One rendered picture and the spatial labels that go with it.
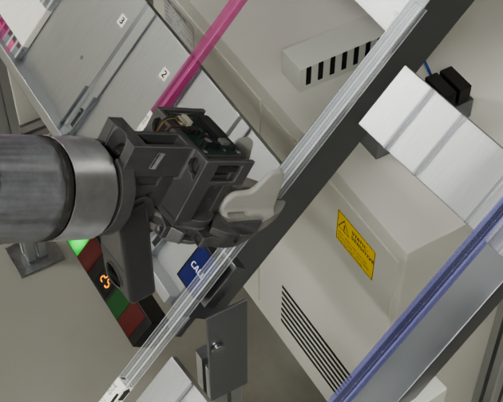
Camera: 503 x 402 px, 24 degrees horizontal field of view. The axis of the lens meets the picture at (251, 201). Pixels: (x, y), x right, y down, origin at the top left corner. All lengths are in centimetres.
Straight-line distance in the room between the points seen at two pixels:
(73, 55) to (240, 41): 32
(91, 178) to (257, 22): 98
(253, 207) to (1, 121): 107
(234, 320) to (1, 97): 81
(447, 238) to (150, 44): 45
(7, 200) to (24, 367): 138
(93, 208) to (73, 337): 135
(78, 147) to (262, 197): 19
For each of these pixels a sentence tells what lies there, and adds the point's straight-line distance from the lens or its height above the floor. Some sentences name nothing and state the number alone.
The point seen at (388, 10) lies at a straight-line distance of 120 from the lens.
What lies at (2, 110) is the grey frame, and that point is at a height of 40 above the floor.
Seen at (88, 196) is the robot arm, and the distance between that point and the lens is 81.
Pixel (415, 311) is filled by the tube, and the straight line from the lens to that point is 103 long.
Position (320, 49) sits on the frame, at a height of 66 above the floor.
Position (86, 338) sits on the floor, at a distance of 215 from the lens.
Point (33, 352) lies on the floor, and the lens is 215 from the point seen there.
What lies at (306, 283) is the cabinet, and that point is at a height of 31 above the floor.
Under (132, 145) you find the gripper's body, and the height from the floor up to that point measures 118.
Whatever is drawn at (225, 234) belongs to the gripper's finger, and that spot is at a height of 107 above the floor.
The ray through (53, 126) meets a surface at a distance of 147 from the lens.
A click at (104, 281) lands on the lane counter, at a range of 141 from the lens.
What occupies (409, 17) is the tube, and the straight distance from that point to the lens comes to 97.
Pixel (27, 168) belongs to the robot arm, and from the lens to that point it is 78.
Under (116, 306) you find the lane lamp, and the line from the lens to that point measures 139.
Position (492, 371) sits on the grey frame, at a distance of 188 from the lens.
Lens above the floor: 178
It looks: 50 degrees down
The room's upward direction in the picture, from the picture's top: straight up
